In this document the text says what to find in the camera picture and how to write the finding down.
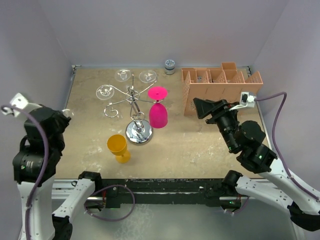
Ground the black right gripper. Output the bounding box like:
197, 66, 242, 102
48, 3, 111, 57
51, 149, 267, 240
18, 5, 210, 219
191, 97, 238, 151

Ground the pink plastic goblet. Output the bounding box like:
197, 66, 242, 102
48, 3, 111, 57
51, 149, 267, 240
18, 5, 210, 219
147, 86, 168, 129

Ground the tall clear champagne flute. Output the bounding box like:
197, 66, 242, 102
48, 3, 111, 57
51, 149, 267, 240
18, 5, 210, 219
139, 70, 158, 84

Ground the short clear wine glass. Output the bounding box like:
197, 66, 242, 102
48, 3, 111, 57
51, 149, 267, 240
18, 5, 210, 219
114, 68, 132, 82

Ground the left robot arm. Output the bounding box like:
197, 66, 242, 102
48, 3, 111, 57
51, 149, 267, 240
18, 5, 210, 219
12, 106, 103, 240

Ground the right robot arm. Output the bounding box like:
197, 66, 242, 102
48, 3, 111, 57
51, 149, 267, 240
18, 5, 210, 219
193, 92, 320, 232

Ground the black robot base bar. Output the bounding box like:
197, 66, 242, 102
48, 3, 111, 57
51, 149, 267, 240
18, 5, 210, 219
101, 178, 245, 209

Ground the chrome wine glass rack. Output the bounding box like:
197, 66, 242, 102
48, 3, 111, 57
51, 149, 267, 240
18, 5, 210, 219
103, 70, 158, 146

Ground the peach plastic organizer box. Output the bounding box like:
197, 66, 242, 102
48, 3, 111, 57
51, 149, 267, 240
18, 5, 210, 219
181, 62, 263, 116

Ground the small jar blue patterned lid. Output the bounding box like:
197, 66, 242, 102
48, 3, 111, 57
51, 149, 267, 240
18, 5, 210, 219
164, 59, 176, 75

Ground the yellow plastic goblet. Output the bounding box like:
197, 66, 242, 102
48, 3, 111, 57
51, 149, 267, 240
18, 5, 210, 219
107, 134, 131, 164

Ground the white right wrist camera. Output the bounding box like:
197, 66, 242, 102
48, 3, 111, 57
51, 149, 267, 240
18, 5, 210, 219
230, 92, 257, 111

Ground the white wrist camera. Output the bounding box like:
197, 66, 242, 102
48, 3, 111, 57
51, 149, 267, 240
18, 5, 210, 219
9, 92, 42, 122
230, 92, 257, 111

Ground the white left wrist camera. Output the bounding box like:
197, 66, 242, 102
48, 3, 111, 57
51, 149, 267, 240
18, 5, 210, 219
9, 92, 42, 122

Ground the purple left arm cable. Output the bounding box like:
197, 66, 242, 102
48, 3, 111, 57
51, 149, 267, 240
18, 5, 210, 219
0, 104, 50, 240

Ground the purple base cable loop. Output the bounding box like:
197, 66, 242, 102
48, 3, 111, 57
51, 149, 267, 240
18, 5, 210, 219
83, 184, 136, 222

